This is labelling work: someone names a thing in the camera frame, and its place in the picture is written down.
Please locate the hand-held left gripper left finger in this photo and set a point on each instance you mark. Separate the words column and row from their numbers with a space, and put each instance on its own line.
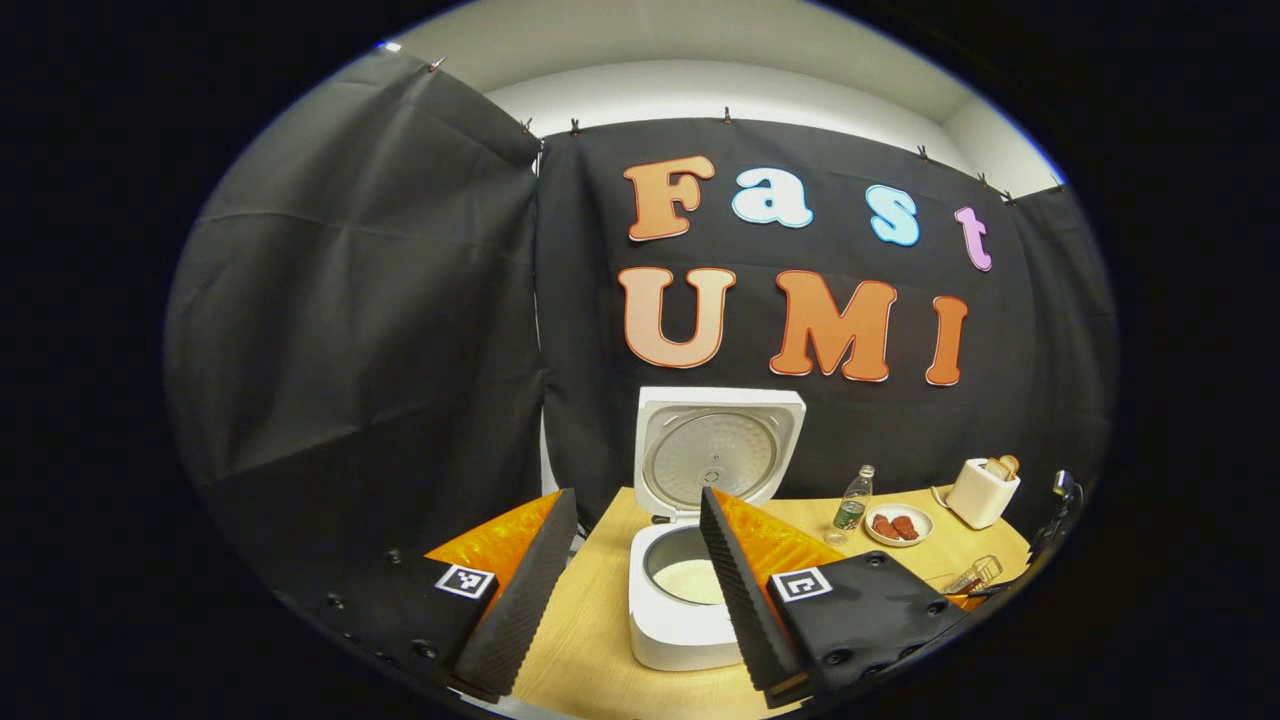
column 520, row 600

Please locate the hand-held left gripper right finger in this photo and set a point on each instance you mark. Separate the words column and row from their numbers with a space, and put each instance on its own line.
column 745, row 600

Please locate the white round plate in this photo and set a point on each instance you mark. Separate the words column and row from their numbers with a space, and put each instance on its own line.
column 900, row 510

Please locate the clear plastic bottle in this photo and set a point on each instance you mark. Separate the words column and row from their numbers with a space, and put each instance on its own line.
column 850, row 510

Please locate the white toaster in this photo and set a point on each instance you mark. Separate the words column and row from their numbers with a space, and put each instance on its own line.
column 978, row 498

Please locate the white rice heap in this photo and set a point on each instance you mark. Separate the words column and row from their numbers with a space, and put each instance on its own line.
column 692, row 582

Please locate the black backdrop cloth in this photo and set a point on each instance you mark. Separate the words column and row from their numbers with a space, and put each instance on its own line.
column 400, row 330

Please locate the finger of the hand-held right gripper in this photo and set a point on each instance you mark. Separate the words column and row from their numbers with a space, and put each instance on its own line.
column 965, row 601

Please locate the white rice cooker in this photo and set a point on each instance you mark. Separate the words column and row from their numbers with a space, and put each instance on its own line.
column 680, row 640

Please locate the red meat piece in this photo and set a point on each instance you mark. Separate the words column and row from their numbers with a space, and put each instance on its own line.
column 884, row 527
column 905, row 527

